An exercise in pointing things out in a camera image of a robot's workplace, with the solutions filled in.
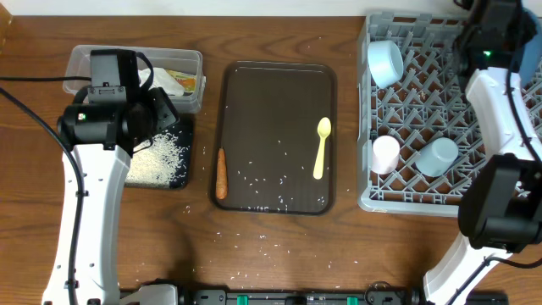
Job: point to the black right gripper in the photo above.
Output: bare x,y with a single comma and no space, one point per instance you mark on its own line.
472,41

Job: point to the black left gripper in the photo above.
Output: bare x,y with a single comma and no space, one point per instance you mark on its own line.
168,109

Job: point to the white paper napkin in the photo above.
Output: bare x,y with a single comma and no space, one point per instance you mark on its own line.
161,78

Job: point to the colourful snack wrapper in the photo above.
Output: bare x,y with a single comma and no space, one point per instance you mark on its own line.
187,81

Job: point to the orange carrot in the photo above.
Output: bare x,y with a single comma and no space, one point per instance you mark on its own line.
221,186

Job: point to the light blue rice bowl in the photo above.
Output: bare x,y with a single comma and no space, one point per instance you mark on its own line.
385,63

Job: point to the light blue cup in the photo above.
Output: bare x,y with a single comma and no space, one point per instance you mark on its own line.
437,157

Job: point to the pink plastic cup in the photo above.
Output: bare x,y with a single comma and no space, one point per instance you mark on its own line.
385,155

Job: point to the yellow plastic spoon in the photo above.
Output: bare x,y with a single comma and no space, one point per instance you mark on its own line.
323,130

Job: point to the dark blue bowl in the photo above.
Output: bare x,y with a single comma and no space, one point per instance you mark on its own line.
532,52

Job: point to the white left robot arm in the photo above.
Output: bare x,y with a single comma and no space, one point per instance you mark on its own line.
100,137

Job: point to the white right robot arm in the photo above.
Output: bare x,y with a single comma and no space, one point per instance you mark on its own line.
495,57

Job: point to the black waste tray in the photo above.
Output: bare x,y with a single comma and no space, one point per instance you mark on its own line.
178,169

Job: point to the clear plastic waste bin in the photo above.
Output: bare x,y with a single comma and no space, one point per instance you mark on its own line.
181,61

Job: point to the grey dishwasher rack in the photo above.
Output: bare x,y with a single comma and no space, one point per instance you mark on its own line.
425,104

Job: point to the white rice pile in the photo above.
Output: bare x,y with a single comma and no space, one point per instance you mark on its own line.
156,163

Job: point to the dark brown serving tray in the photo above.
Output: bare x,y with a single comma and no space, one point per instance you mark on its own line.
268,129

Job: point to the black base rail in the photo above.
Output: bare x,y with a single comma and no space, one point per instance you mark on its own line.
166,292

